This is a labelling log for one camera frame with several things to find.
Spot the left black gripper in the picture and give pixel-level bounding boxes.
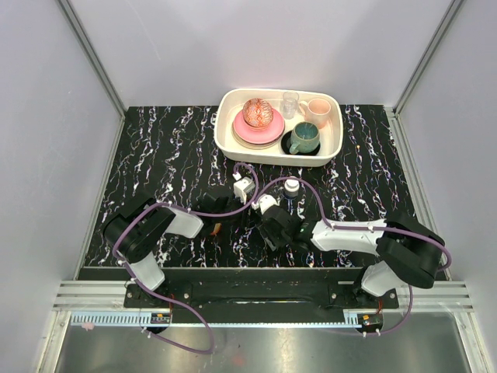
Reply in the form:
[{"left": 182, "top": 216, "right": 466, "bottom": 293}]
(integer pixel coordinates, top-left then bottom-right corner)
[{"left": 214, "top": 193, "right": 259, "bottom": 231}]

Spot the white pill bottle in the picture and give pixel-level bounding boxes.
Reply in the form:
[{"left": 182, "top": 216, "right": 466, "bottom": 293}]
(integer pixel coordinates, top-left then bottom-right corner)
[{"left": 283, "top": 179, "right": 300, "bottom": 200}]

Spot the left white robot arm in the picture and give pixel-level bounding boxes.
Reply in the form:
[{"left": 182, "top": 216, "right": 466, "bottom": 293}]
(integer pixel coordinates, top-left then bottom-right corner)
[{"left": 103, "top": 186, "right": 242, "bottom": 308}]

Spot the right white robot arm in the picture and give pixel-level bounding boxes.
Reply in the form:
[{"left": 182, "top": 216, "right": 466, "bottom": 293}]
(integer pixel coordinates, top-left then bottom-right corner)
[{"left": 259, "top": 205, "right": 447, "bottom": 309}]

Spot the cream plate under pink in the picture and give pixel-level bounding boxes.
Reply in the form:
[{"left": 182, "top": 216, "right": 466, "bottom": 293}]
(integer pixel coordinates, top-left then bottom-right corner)
[{"left": 231, "top": 131, "right": 280, "bottom": 149}]

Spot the black saucer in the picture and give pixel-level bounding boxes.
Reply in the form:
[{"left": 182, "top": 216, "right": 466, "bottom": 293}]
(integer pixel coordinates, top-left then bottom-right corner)
[{"left": 280, "top": 131, "right": 321, "bottom": 156}]

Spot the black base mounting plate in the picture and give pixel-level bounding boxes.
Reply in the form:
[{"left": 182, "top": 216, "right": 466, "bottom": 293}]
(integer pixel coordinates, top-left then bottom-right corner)
[{"left": 123, "top": 266, "right": 401, "bottom": 323}]

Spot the green ceramic mug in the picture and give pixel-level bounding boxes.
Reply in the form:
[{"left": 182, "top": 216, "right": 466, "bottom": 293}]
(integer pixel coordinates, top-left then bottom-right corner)
[{"left": 289, "top": 122, "right": 320, "bottom": 155}]

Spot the orange patterned bowl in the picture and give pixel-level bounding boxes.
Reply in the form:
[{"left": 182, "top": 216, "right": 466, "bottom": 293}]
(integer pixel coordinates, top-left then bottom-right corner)
[{"left": 242, "top": 98, "right": 273, "bottom": 130}]

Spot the white rectangular dish tub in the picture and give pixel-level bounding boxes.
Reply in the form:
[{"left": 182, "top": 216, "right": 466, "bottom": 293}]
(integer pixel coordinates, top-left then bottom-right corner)
[{"left": 214, "top": 88, "right": 344, "bottom": 167}]

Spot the pink ceramic mug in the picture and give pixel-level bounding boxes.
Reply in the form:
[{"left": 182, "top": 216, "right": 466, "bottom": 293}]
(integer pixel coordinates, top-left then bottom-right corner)
[{"left": 299, "top": 98, "right": 332, "bottom": 129}]

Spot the clear drinking glass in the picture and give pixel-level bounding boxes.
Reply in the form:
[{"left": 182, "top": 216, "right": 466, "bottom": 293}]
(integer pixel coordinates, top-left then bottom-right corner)
[{"left": 281, "top": 91, "right": 299, "bottom": 120}]

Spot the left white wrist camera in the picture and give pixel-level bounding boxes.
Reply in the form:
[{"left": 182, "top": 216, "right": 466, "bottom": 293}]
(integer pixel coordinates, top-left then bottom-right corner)
[{"left": 233, "top": 176, "right": 259, "bottom": 204}]

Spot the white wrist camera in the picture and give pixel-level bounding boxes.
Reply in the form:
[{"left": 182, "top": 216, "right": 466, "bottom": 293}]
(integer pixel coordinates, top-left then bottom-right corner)
[
  {"left": 251, "top": 193, "right": 279, "bottom": 215},
  {"left": 233, "top": 176, "right": 259, "bottom": 204}
]

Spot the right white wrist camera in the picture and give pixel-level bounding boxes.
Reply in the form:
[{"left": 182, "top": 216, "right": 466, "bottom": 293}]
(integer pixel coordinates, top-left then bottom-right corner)
[{"left": 251, "top": 193, "right": 279, "bottom": 215}]

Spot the white slotted cable duct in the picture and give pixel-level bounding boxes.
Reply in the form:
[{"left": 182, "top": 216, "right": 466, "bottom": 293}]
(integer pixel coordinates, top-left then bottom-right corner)
[{"left": 70, "top": 312, "right": 360, "bottom": 329}]

